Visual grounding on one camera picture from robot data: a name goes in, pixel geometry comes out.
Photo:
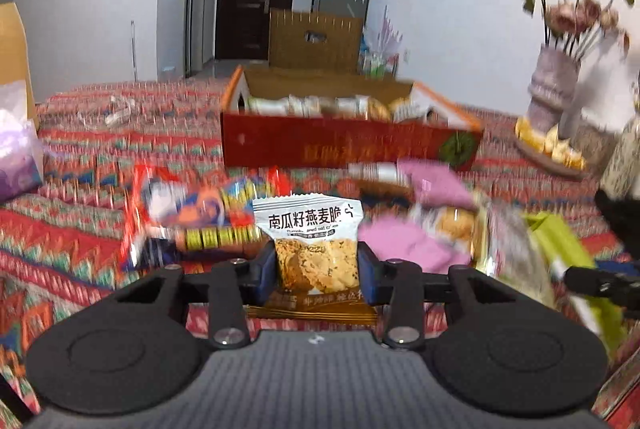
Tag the pile of yellow peels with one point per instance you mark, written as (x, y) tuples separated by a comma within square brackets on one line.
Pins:
[(550, 141)]

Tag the purple tissue pack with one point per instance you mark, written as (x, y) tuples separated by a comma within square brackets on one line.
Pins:
[(15, 159)]

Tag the yellow thermos jug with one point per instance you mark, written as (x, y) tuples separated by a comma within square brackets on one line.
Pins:
[(12, 49)]

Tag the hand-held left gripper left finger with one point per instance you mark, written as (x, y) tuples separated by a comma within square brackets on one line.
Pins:
[(260, 279)]

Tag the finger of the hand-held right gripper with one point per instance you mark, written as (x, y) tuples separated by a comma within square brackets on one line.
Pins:
[(595, 281)]

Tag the red cardboard box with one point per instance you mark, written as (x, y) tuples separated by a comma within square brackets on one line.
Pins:
[(325, 144)]

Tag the white cookie packet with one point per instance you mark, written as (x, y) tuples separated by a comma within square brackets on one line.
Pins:
[(310, 254)]

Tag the pile of mixed snack packets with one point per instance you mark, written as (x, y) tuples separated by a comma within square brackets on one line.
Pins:
[(200, 214)]

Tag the black cloth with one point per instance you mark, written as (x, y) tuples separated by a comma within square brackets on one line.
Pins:
[(620, 219)]

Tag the floral white vase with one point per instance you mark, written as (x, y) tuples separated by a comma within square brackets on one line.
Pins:
[(622, 159)]

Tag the glass storage jar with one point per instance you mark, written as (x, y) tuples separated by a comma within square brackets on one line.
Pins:
[(597, 149)]

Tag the pink ribbed vase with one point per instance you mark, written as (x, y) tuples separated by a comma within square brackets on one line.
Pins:
[(552, 84)]

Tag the brown oval plate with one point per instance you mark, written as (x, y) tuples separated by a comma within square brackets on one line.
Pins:
[(545, 161)]

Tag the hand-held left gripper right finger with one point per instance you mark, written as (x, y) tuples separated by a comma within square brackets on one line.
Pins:
[(370, 274)]

